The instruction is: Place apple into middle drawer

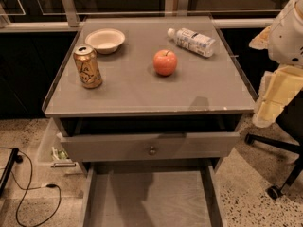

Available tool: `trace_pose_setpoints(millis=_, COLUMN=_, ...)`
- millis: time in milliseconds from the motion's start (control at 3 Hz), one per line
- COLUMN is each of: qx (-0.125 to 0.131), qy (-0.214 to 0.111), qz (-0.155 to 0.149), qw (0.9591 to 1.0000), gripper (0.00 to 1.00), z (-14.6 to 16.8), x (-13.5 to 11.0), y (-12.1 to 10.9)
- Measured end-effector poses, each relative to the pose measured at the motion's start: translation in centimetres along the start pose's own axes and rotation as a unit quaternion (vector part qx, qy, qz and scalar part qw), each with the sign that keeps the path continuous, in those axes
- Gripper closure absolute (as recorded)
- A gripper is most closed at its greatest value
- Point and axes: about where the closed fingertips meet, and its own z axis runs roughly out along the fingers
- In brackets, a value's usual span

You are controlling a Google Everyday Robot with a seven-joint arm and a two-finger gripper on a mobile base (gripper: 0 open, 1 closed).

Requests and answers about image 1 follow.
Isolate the grey top drawer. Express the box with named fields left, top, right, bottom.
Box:
left=60, top=132, right=240, bottom=162

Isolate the clear plastic storage bin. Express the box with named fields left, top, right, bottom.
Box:
left=36, top=119, right=82, bottom=174

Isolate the black office chair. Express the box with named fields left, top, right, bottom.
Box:
left=244, top=91, right=303, bottom=200

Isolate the clear plastic water bottle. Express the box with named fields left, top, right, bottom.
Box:
left=168, top=28, right=216, bottom=58

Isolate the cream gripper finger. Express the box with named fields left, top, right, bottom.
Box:
left=252, top=64, right=303, bottom=128
left=249, top=26, right=271, bottom=50

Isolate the grey drawer cabinet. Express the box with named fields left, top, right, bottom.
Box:
left=42, top=15, right=261, bottom=178

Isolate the black flat device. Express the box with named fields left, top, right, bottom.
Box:
left=0, top=148, right=19, bottom=197

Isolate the grey open middle drawer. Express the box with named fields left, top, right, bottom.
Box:
left=80, top=164, right=228, bottom=227

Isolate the gold soda can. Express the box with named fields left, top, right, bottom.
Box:
left=73, top=44, right=103, bottom=89

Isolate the red apple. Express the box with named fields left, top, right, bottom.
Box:
left=153, top=50, right=178, bottom=77

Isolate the white paper bowl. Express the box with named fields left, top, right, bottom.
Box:
left=85, top=28, right=125, bottom=55

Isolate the metal window frame rail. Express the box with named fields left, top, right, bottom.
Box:
left=0, top=0, right=289, bottom=33

